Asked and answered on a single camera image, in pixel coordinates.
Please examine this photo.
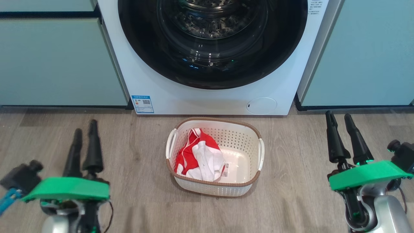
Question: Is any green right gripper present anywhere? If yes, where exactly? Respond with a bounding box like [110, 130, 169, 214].
[325, 111, 414, 227]

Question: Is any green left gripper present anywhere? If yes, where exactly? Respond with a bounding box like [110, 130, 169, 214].
[21, 119, 110, 233]

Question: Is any red garment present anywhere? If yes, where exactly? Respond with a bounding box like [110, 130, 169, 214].
[174, 128, 226, 182]

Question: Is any washing machine glass door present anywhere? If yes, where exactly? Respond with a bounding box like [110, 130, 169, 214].
[117, 0, 308, 90]

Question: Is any white garment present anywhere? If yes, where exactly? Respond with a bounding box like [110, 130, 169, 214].
[186, 141, 225, 182]

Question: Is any white front-load washing machine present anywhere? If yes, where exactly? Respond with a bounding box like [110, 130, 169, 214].
[97, 0, 330, 116]

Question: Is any stainless steel washing machine drum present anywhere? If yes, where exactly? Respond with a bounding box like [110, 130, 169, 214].
[158, 0, 269, 65]

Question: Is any blue energy label sticker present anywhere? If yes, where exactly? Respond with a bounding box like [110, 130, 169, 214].
[131, 95, 155, 114]

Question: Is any pale green cabinet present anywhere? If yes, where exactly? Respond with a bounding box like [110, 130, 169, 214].
[0, 0, 130, 107]
[296, 0, 414, 111]

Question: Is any round white filter cover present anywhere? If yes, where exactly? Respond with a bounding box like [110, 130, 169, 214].
[246, 97, 278, 115]

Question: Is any white laundry basket brown rim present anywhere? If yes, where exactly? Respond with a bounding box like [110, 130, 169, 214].
[165, 117, 265, 197]

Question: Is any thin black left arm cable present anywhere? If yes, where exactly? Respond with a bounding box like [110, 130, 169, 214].
[103, 200, 114, 233]

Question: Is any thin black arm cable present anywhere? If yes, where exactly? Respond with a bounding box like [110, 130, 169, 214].
[398, 185, 409, 215]
[103, 200, 114, 233]

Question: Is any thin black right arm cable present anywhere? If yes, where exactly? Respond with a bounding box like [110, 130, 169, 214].
[398, 185, 409, 215]

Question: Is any blue left cable connector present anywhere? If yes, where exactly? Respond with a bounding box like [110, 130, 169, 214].
[0, 188, 21, 216]

